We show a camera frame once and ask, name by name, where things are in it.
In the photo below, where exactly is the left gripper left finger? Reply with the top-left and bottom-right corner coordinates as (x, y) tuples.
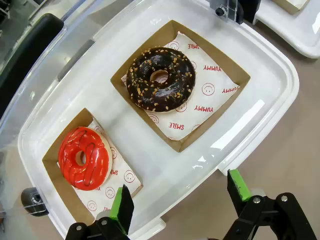
(65, 184), (136, 240)

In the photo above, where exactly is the chocolate donut with nuts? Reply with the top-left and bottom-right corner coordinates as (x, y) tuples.
(126, 46), (197, 113)

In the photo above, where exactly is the red glazed donut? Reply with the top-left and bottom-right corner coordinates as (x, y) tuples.
(41, 107), (144, 226)
(57, 126), (111, 191)

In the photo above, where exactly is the black lid hinge knob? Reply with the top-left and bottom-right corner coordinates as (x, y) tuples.
(20, 187), (50, 217)
(214, 0), (245, 25)

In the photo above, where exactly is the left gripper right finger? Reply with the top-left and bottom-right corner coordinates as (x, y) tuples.
(222, 169), (318, 240)

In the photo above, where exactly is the clear plastic display lid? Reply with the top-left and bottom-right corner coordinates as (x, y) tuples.
(0, 0), (241, 218)

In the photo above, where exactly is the printed white paper liner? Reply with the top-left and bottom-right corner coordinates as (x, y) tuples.
(57, 119), (144, 218)
(121, 31), (241, 142)

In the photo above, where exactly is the yellow glazed donut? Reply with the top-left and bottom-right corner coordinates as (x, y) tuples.
(272, 0), (311, 15)

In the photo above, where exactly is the white plastic display tray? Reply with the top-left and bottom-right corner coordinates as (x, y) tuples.
(17, 0), (300, 240)
(252, 0), (320, 60)

